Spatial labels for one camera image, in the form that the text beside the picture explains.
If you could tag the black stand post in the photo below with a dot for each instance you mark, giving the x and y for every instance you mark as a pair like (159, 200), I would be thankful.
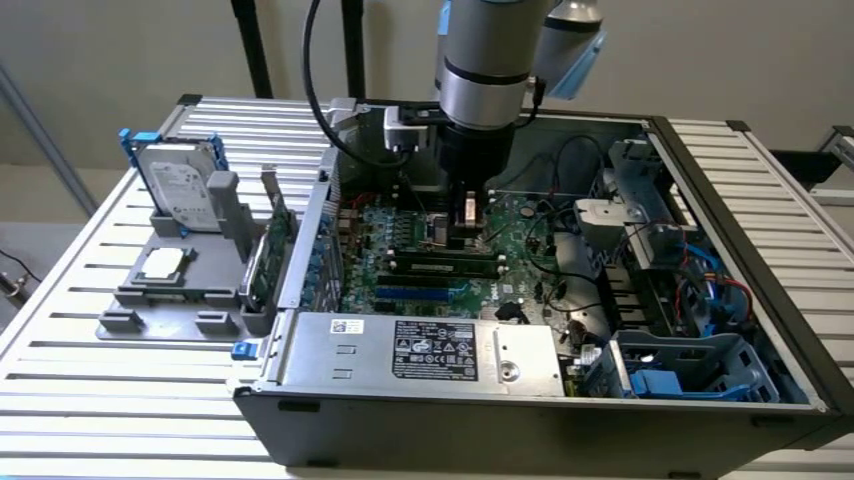
(257, 50)
(355, 50)

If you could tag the blue case latch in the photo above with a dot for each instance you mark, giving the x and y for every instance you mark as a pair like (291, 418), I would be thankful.
(245, 350)

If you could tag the black RAM stick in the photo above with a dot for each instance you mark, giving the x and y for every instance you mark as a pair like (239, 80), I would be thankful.
(441, 266)

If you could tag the green graphics card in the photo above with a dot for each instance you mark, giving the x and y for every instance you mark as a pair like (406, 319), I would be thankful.
(270, 245)

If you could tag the grey parts rack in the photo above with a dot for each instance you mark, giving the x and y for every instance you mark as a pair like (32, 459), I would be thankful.
(200, 295)

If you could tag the open black PC case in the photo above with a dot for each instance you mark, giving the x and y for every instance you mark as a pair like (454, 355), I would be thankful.
(534, 430)

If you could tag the hard disk in blue bracket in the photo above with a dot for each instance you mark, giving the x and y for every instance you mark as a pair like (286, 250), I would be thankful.
(176, 185)

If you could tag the black RAM slot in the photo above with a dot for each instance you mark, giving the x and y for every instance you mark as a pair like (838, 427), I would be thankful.
(427, 280)

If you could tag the aluminium frame table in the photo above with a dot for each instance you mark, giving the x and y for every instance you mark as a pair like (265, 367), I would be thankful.
(834, 150)

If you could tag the green motherboard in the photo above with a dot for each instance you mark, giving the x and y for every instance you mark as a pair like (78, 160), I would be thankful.
(507, 250)

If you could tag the metal drive cage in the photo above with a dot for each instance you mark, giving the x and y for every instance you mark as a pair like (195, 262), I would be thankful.
(634, 200)

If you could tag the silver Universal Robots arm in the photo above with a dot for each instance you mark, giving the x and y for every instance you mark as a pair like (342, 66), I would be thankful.
(487, 60)

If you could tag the CPU socket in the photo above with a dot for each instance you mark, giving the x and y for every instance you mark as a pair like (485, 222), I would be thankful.
(434, 230)

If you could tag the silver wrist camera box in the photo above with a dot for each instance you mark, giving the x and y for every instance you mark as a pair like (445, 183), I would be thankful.
(403, 127)

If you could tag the blue disk caddy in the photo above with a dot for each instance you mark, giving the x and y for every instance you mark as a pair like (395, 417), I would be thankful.
(657, 384)

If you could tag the silver CPU chip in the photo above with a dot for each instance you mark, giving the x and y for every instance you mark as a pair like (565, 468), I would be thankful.
(164, 262)

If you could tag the blue expansion slot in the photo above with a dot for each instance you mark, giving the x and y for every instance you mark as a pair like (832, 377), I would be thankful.
(417, 294)

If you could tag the silver power supply unit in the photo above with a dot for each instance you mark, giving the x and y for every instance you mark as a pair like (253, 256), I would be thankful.
(414, 350)

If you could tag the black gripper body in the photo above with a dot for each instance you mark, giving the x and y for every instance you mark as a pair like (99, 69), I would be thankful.
(474, 150)

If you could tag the grey disk bay cage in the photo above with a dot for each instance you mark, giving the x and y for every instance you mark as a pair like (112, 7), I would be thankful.
(708, 365)

